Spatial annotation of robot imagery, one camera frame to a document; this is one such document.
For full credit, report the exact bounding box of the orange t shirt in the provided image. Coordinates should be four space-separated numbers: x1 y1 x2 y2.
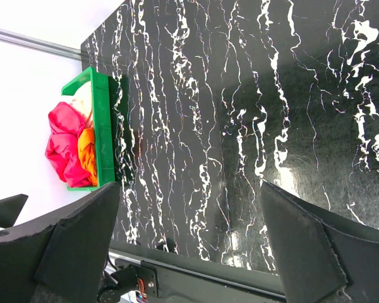
78 128 98 186

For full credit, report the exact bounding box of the magenta t shirt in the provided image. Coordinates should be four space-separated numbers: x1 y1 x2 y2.
45 102 92 188

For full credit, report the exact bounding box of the aluminium frame rail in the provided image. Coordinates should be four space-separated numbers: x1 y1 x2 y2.
0 28 87 61

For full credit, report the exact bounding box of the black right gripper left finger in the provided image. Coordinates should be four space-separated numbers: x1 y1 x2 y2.
0 182 120 302

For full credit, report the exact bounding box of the green plastic bin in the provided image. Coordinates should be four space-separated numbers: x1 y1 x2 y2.
61 67 115 191

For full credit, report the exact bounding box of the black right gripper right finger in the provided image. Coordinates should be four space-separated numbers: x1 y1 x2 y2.
261 182 379 302

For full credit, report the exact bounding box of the white t shirt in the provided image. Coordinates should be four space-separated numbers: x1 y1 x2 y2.
69 82 93 128

